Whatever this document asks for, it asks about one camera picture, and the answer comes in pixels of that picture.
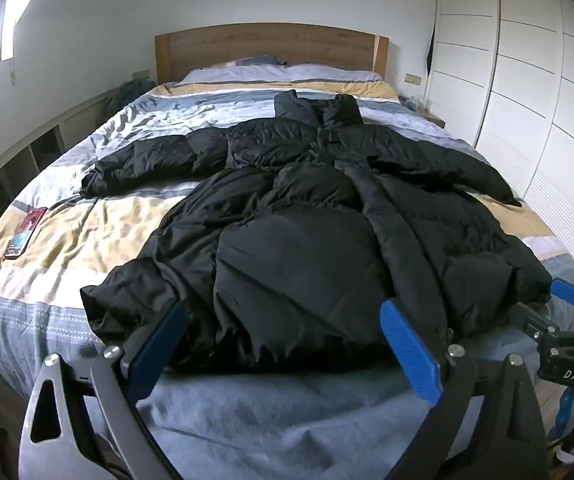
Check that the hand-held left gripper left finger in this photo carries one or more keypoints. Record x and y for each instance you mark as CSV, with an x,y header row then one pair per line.
x,y
159,347

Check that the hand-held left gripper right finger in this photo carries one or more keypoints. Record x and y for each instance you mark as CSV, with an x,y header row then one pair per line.
x,y
409,347

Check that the black puffer coat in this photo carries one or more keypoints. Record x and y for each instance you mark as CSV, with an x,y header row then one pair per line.
x,y
292,240

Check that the striped duvet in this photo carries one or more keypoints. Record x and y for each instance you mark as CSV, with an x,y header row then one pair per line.
x,y
92,230

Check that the smartphone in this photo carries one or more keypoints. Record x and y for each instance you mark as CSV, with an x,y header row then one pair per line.
x,y
26,232

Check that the wooden nightstand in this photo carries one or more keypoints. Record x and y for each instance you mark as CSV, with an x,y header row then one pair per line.
x,y
434,119

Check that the white wardrobe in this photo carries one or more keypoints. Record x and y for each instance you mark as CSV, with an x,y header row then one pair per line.
x,y
522,75

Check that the low white shelf unit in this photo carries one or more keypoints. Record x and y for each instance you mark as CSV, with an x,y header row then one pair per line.
x,y
22,155

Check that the teal glass items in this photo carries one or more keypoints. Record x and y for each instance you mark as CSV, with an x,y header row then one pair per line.
x,y
414,102

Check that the green cloth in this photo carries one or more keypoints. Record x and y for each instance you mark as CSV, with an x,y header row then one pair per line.
x,y
124,95

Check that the light blue pillow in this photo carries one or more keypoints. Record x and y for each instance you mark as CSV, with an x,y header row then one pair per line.
x,y
277,74

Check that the grey-blue pillow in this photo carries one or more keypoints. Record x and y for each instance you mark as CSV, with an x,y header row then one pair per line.
x,y
257,60

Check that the wooden headboard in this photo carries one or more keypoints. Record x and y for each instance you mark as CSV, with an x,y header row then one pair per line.
x,y
267,42

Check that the beige wall socket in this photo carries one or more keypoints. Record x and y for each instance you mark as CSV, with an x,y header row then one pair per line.
x,y
141,74
413,78

